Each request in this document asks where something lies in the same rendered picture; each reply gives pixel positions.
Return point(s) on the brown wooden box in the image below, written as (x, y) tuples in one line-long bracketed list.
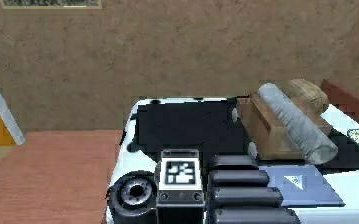
[(270, 140)]

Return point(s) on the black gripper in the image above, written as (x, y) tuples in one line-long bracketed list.
[(120, 203)]

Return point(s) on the white and black patched table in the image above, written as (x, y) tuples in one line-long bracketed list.
[(187, 126)]

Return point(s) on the red-brown wooden furniture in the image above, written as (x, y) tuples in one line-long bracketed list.
[(350, 101)]

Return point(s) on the grey cylinder roll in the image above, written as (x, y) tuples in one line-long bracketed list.
[(297, 126)]

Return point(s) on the tan round loaf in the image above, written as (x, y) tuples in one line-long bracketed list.
[(312, 95)]

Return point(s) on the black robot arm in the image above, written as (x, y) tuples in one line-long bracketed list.
[(243, 196)]

